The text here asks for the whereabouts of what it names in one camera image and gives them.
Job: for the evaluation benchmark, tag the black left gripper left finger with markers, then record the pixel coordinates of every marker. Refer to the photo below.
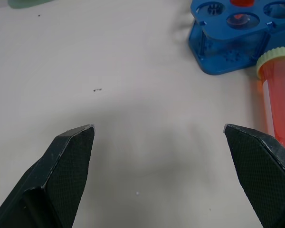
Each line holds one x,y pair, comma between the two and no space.
61,175

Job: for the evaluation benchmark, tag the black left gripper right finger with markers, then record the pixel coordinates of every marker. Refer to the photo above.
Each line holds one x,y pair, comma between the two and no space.
261,171

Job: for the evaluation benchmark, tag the orange tube with yellow cap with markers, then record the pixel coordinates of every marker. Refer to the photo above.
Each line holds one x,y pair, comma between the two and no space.
281,95

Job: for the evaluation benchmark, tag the blue plastic tube rack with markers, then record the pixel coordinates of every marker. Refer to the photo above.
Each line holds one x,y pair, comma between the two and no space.
228,47

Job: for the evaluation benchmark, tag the red tube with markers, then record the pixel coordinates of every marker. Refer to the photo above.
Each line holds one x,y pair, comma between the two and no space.
242,2

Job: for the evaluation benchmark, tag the pale green object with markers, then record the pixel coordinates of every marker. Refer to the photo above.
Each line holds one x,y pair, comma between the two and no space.
26,2

